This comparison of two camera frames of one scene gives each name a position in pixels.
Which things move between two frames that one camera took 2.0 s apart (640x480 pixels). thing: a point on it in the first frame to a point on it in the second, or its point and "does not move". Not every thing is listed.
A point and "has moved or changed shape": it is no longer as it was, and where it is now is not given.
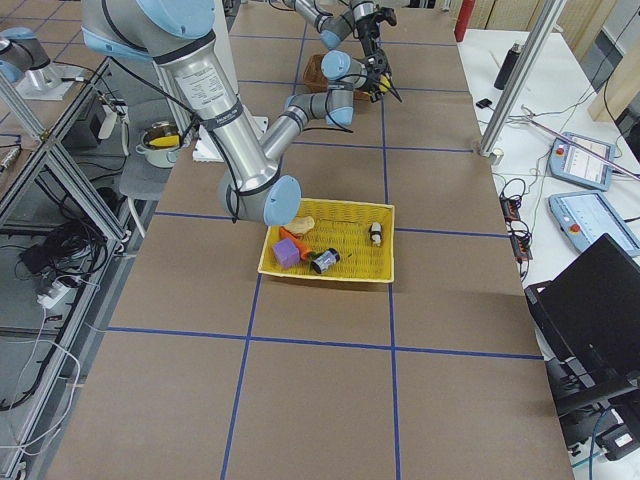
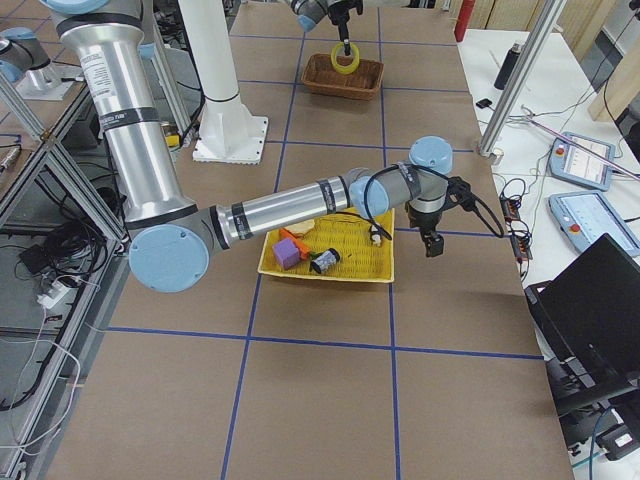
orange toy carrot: (305, 253) does not move
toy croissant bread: (301, 224) does not move
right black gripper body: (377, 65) to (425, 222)
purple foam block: (286, 252) does not move
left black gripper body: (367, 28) to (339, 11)
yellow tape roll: (383, 79) has moved or changed shape
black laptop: (587, 319) does not move
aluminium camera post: (542, 30) does not move
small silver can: (326, 260) does not move
